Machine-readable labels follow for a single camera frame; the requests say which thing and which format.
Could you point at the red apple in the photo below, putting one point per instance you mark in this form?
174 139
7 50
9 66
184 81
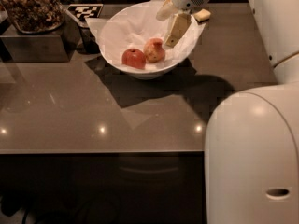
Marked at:
134 58

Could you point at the black white marker tag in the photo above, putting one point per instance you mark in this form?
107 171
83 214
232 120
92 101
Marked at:
83 11

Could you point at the yellow sponge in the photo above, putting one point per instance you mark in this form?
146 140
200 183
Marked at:
202 15

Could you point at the white bowl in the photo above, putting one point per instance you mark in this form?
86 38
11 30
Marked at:
146 69

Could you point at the yellow-red apple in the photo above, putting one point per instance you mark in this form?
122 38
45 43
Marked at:
154 50

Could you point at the dark metal box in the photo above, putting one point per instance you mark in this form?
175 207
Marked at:
52 47

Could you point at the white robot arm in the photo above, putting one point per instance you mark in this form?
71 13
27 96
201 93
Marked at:
252 137

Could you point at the black tag stand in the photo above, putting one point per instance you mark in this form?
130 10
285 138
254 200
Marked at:
88 39

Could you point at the white paper liner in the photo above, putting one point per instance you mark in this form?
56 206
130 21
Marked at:
137 25

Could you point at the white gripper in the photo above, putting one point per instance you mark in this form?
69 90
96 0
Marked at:
181 22

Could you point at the glass bowl of snacks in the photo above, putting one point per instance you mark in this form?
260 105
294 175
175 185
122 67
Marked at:
34 16

